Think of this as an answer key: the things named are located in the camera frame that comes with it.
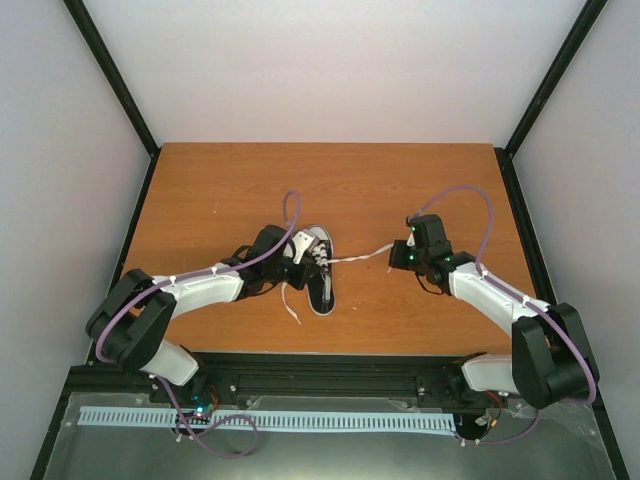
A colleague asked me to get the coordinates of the white shoelace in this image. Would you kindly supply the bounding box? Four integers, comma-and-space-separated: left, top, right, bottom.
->
280, 244, 392, 325

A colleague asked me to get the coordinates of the black white canvas sneaker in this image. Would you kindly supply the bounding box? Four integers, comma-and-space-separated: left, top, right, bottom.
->
305, 225, 336, 316

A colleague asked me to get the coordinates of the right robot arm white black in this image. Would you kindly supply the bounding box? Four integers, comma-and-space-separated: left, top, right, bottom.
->
389, 214, 599, 409

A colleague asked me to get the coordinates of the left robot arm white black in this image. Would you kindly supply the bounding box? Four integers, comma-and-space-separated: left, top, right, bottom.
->
86, 225, 331, 403

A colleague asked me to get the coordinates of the small circuit board with led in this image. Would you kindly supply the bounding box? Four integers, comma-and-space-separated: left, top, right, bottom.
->
191, 393, 219, 419

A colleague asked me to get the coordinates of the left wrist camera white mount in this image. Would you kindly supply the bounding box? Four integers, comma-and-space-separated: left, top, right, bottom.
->
288, 230, 319, 265

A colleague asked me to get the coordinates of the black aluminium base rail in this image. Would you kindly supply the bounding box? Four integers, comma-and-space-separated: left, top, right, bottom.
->
64, 349, 599, 406

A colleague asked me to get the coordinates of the light blue slotted cable duct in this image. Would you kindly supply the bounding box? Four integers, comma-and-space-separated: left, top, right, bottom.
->
77, 406, 456, 436

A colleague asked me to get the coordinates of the left black frame post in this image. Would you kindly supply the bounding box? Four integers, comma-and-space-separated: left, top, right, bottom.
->
62, 0, 161, 154

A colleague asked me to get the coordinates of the black frame post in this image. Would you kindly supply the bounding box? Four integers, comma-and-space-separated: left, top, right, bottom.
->
62, 0, 161, 154
504, 0, 608, 160

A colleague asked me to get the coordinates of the right black frame post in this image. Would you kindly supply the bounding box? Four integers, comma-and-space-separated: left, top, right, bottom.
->
504, 0, 608, 160

